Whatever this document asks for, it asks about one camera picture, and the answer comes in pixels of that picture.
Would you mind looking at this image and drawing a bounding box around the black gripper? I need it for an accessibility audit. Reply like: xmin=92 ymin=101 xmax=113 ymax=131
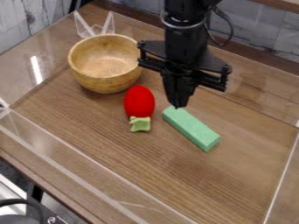
xmin=136 ymin=26 xmax=232 ymax=109

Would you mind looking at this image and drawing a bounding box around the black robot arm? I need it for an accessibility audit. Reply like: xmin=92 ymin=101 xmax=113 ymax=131
xmin=136 ymin=0 xmax=232 ymax=108

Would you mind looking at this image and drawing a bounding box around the red plush fruit green stem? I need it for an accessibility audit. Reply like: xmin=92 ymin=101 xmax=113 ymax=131
xmin=124 ymin=85 xmax=154 ymax=132

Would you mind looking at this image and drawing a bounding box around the wooden bowl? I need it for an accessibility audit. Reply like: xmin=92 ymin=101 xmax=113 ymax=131
xmin=68 ymin=34 xmax=141 ymax=95

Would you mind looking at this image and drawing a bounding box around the clear acrylic tray enclosure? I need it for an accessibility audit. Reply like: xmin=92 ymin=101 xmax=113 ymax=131
xmin=0 ymin=18 xmax=299 ymax=224

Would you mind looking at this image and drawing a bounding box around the green rectangular block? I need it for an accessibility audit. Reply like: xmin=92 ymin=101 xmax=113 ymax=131
xmin=162 ymin=106 xmax=220 ymax=151

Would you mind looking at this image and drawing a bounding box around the black cable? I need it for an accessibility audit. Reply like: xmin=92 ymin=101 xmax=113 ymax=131
xmin=0 ymin=198 xmax=45 ymax=224

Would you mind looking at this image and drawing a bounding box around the black table leg bracket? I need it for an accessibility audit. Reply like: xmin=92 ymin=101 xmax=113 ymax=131
xmin=24 ymin=182 xmax=80 ymax=224

